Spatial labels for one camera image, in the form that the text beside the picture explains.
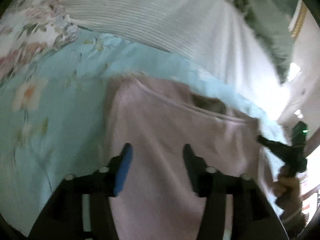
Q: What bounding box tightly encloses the framed green painting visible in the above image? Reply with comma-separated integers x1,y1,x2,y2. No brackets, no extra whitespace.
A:
226,0,299,84

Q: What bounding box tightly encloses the pink floral fabric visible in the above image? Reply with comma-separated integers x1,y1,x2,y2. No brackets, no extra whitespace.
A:
1,0,79,79

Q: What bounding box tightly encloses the person's right hand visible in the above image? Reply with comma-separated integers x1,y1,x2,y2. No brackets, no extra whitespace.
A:
273,165,303,220

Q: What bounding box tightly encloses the pink knit sweater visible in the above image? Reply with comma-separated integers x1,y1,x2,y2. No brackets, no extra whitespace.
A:
103,75,274,239

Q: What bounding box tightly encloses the white ribbed pillow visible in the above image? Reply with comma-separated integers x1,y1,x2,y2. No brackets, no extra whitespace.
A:
62,0,289,120

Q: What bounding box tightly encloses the light blue floral bedsheet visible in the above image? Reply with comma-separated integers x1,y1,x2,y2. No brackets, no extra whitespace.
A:
1,30,284,235

